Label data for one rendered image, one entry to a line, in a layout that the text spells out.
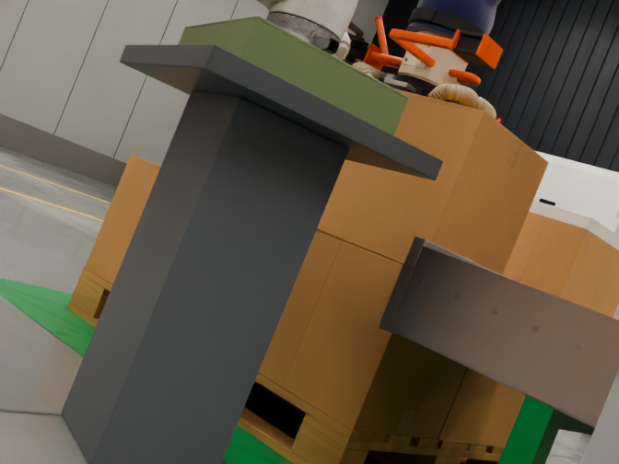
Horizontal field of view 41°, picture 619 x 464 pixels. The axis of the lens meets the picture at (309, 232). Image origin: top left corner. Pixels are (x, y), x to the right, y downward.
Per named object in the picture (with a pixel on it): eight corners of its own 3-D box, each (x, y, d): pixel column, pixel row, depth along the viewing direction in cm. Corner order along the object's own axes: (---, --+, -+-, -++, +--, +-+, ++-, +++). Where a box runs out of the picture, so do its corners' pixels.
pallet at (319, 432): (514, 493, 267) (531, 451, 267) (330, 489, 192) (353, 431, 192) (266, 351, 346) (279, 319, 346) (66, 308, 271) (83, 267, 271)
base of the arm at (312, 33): (290, 34, 148) (301, 5, 149) (235, 37, 167) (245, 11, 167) (366, 75, 158) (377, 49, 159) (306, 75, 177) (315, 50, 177)
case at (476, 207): (492, 300, 223) (549, 162, 222) (418, 271, 192) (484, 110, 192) (330, 233, 261) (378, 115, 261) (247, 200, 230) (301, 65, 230)
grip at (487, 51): (495, 69, 193) (504, 49, 192) (477, 54, 186) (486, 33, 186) (465, 63, 198) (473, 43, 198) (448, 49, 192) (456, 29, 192)
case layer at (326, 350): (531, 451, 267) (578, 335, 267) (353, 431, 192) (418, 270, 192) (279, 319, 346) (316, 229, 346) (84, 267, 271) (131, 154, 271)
